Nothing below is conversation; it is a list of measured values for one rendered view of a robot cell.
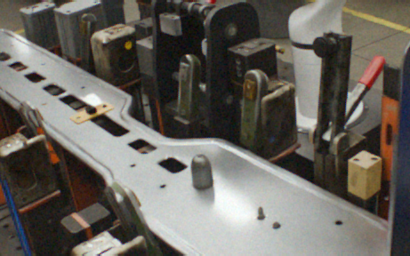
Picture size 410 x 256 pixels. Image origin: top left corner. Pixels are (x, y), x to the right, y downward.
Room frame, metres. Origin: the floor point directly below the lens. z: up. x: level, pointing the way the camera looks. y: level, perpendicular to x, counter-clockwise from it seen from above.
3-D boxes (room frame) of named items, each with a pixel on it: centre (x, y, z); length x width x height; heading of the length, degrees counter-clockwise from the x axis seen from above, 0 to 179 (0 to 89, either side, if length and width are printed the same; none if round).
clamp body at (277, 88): (0.94, -0.08, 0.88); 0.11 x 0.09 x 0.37; 127
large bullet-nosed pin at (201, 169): (0.79, 0.04, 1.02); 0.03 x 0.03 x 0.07
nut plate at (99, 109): (1.06, 0.25, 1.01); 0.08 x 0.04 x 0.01; 127
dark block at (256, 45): (1.01, -0.06, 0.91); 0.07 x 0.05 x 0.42; 127
